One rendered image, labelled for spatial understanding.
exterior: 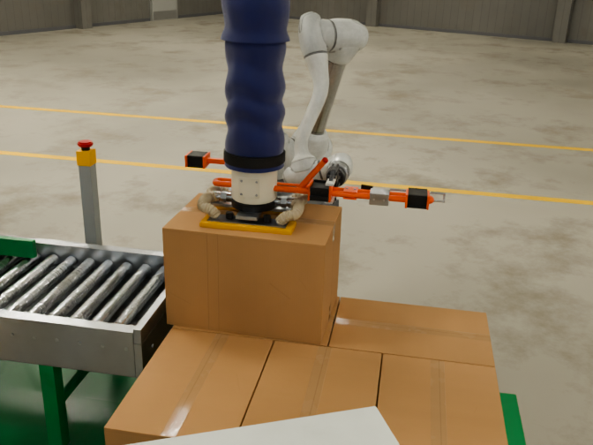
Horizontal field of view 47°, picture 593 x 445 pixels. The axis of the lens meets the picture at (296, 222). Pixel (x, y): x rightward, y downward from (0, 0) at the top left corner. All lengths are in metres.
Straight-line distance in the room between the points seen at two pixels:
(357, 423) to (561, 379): 2.30
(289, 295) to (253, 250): 0.21
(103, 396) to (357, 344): 1.26
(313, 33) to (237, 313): 1.16
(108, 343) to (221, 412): 0.60
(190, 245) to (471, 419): 1.12
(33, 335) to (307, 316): 1.02
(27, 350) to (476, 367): 1.65
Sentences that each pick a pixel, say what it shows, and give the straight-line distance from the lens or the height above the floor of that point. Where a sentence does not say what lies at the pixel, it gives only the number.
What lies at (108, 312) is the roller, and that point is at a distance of 2.81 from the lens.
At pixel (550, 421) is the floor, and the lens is 3.31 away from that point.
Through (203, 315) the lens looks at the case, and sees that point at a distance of 2.61.
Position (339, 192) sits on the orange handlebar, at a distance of 2.47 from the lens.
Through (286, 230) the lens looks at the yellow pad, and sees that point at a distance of 2.43.
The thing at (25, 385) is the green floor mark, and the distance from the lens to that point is 3.44.
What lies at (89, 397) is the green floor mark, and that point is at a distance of 3.28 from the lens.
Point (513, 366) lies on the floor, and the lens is 3.62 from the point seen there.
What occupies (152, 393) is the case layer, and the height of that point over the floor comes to 0.54.
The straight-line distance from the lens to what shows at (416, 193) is 2.46.
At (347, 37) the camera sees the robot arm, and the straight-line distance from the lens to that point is 2.94.
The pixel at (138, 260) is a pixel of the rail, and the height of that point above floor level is 0.56.
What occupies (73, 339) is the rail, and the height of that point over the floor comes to 0.54.
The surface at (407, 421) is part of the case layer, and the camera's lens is 2.22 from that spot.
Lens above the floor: 1.89
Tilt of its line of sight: 22 degrees down
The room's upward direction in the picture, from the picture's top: 2 degrees clockwise
